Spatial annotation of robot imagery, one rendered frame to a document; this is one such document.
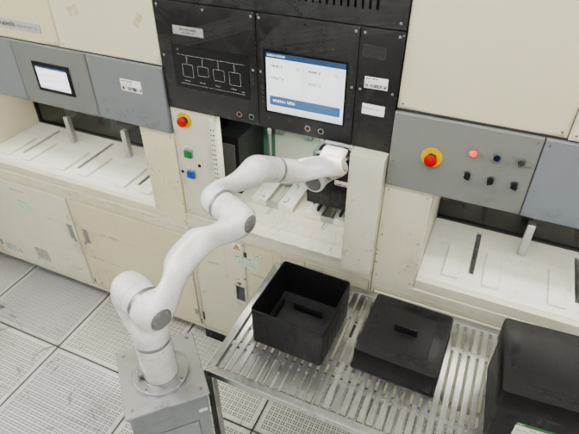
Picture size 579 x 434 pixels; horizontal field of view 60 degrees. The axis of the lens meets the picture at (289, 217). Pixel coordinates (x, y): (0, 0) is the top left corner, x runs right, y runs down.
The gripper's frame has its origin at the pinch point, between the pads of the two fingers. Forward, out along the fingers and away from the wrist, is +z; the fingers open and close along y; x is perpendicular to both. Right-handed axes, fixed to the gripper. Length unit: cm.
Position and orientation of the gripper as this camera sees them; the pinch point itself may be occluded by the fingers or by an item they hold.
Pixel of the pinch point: (341, 145)
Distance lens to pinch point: 212.9
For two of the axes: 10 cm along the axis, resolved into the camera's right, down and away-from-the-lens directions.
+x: 0.0, -7.9, -6.2
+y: 9.1, 2.5, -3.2
